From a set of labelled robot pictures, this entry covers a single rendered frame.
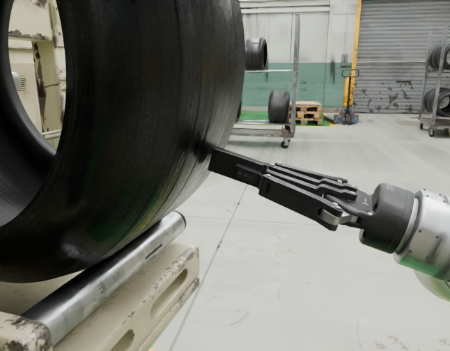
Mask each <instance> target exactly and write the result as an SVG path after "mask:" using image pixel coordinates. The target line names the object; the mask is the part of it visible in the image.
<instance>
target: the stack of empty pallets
mask: <svg viewBox="0 0 450 351"><path fill-rule="evenodd" d="M313 102H316V103H318V104H296V111H297V112H296V120H299V122H300V125H307V121H308V120H314V121H315V122H316V123H317V125H322V124H323V119H322V118H321V117H320V114H321V111H322V104H320V103H319V101H313ZM291 106H292V102H291V101H290V113H289V121H290V120H291ZM308 107H309V108H308ZM313 109H314V110H313ZM306 115H307V116H306Z"/></svg>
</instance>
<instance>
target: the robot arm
mask: <svg viewBox="0 0 450 351"><path fill-rule="evenodd" d="M208 170H209V171H212V172H214V173H218V174H219V175H222V176H226V177H228V178H231V179H234V180H237V181H240V182H243V183H245V184H248V185H251V186H253V187H257V188H258V189H259V192H258V195H260V196H262V197H264V198H266V199H268V200H270V201H273V202H275V203H277V204H279V205H282V206H284V207H285V208H288V209H289V210H292V211H294V212H296V213H298V214H301V215H303V216H305V217H307V218H310V219H312V220H314V221H316V222H317V223H319V224H320V225H321V226H324V227H325V228H326V229H328V230H329V231H336V230H337V227H338V225H339V224H340V225H343V226H349V227H352V228H359V229H360V231H359V241H360V242H361V243H362V244H364V245H366V246H368V247H372V248H374V249H377V250H380V251H383V252H385V253H387V254H393V257H394V260H395V262H396V263H398V264H399V265H402V266H405V267H409V268H410V269H413V270H414V273H415V275H416V277H417V278H418V280H419V282H420V283H421V284H422V285H423V287H424V288H425V289H427V290H428V291H430V292H431V293H433V294H434V295H435V296H437V297H439V298H440V299H443V300H445V301H448V302H450V197H448V196H445V195H441V194H437V193H434V192H430V191H428V190H426V189H420V190H419V191H417V192H416V193H415V194H414V193H413V192H411V191H408V190H406V189H402V188H400V187H396V186H393V185H389V184H387V183H380V184H379V185H378V186H377V187H376V188H375V190H374V193H373V194H372V195H369V194H367V193H365V192H362V191H360V190H359V189H358V187H356V186H354V185H351V184H348V180H347V179H345V178H340V177H334V176H330V175H325V174H321V173H317V172H314V171H309V170H306V169H301V168H298V167H295V166H290V165H287V164H282V163H281V162H275V164H268V163H266V162H262V161H260V160H257V159H254V158H251V157H248V156H245V155H241V154H239V153H235V152H233V151H230V150H227V149H224V148H220V147H216V148H214V149H213V152H212V154H211V158H210V163H209V167H208ZM322 196H323V197H322Z"/></svg>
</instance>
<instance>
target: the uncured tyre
mask: <svg viewBox="0 0 450 351"><path fill-rule="evenodd" d="M13 2H14V0H0V282H5V283H35V282H40V281H47V280H50V279H55V278H58V277H60V276H65V275H68V274H72V273H75V272H79V271H82V270H85V269H87V268H89V267H92V266H94V265H96V264H98V263H100V262H102V261H103V260H105V259H107V258H108V257H110V256H112V255H113V254H115V253H116V252H117V251H118V250H120V249H122V248H123V247H124V246H125V245H126V244H128V243H130V242H131V241H133V239H135V238H136V237H138V236H139V235H141V234H142V233H143V232H145V231H146V230H148V229H149V228H150V227H151V226H153V225H154V224H156V223H157V222H158V221H160V220H161V219H163V218H164V217H166V216H167V215H168V214H169V213H171V212H173V211H174V210H175V209H176V208H178V207H179V206H180V205H182V204H183V203H184V202H185V201H186V200H187V199H188V198H189V197H190V196H191V195H192V194H193V193H194V192H195V191H196V190H197V189H198V188H199V187H200V186H201V185H202V184H203V183H204V181H205V180H206V178H207V177H208V176H209V175H210V173H211V172H212V171H209V170H208V167H209V163H210V158H211V154H212V152H213V149H214V148H216V147H220V148H225V147H226V144H227V143H228V140H229V137H230V135H231V132H232V130H233V126H234V124H235V119H236V117H237V114H238V109H239V106H240V101H241V97H242V89H243V84H244V78H245V32H244V26H243V20H242V11H241V7H240V1H239V0H56V5H57V8H58V12H59V17H60V21H61V29H62V34H63V44H64V50H65V70H66V92H65V111H64V117H63V125H62V130H61V135H60V139H59V144H58V147H57V149H55V147H53V146H52V145H51V144H50V143H49V142H48V141H47V140H46V139H45V138H44V136H43V135H42V134H41V133H40V132H39V131H38V129H37V128H36V127H35V125H34V124H33V122H32V121H31V119H30V118H29V116H28V114H27V112H26V110H25V109H24V106H23V104H22V102H21V100H20V97H19V95H18V93H17V89H16V87H15V82H14V80H13V75H12V71H11V67H10V58H9V51H8V31H9V23H10V14H11V10H12V7H13Z"/></svg>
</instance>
